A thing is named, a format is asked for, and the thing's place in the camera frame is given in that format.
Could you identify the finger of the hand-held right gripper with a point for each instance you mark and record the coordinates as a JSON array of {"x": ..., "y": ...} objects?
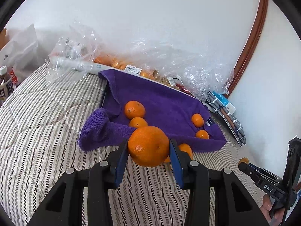
[
  {"x": 268, "y": 173},
  {"x": 247, "y": 169}
]

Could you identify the white plastic bag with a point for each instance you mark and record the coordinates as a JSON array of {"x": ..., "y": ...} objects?
[{"x": 23, "y": 44}]

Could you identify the small crumpled clear plastic bag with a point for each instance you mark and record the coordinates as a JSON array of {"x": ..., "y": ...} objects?
[{"x": 80, "y": 40}]

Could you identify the purple towel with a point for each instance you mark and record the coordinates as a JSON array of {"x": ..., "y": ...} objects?
[{"x": 152, "y": 98}]

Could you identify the blue plaid cloth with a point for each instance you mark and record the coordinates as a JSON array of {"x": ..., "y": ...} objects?
[{"x": 231, "y": 122}]

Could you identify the striped bed quilt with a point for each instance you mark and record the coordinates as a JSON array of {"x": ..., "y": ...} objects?
[{"x": 47, "y": 122}]

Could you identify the clear drink bottle white cap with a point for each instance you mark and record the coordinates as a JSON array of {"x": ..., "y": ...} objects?
[{"x": 4, "y": 87}]

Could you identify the brown wooden door frame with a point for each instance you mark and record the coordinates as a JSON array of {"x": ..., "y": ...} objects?
[{"x": 252, "y": 37}]

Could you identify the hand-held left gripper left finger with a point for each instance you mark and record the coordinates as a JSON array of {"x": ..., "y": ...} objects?
[{"x": 121, "y": 162}]

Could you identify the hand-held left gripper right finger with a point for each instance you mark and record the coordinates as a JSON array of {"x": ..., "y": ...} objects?
[{"x": 176, "y": 162}]

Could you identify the blue and white tissue pack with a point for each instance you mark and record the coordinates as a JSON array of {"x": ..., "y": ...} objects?
[{"x": 223, "y": 101}]

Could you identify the clear plastic bags with fruit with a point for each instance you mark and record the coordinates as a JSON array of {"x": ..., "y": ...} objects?
[{"x": 77, "y": 64}]

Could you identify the red labelled container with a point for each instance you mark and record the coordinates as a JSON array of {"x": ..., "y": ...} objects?
[{"x": 14, "y": 77}]

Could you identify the small yellow fruit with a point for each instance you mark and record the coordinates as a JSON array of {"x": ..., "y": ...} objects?
[{"x": 243, "y": 161}]

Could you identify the large orange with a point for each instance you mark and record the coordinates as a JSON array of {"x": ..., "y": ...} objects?
[
  {"x": 148, "y": 146},
  {"x": 134, "y": 109}
]

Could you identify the person's right hand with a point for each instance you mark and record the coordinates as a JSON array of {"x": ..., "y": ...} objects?
[{"x": 267, "y": 207}]

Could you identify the clear bag of oranges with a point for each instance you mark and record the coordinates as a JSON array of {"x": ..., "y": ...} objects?
[{"x": 115, "y": 63}]

